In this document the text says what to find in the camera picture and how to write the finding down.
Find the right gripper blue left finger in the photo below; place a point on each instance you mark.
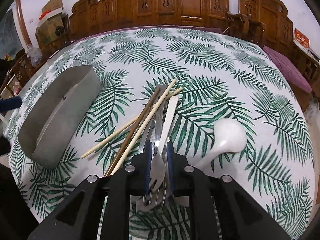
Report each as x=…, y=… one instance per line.
x=148, y=160

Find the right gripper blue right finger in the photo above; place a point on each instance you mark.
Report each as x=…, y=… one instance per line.
x=171, y=166

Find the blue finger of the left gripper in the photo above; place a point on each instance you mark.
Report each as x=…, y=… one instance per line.
x=10, y=104

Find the dark brown wooden chopstick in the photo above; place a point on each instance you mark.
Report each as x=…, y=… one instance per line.
x=131, y=132

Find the light bamboo chopstick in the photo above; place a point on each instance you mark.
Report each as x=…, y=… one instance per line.
x=141, y=128
x=117, y=132

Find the stainless steel fork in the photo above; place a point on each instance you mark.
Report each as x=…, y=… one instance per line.
x=157, y=165

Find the wooden chair at left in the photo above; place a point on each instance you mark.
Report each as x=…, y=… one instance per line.
x=22, y=71

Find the grey metal utensil tray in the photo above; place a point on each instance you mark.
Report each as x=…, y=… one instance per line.
x=50, y=125

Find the clear plastic bag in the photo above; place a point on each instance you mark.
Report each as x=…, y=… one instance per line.
x=35, y=55

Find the large white plastic ladle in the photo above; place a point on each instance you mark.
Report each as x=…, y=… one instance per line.
x=230, y=137

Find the stacked cardboard boxes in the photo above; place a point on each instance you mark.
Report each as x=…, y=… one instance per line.
x=53, y=23

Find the leaf pattern tablecloth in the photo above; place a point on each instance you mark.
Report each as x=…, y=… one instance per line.
x=216, y=77

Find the purple seat cushion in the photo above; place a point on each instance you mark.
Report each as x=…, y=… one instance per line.
x=288, y=69

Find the carved wooden sofa bench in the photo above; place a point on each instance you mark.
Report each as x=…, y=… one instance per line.
x=91, y=17

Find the carved wooden armchair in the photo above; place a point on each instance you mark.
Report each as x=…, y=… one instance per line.
x=263, y=22

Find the wooden side table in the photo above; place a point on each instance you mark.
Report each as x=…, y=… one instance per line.
x=306, y=65

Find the red paper box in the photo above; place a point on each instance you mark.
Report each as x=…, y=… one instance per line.
x=301, y=39

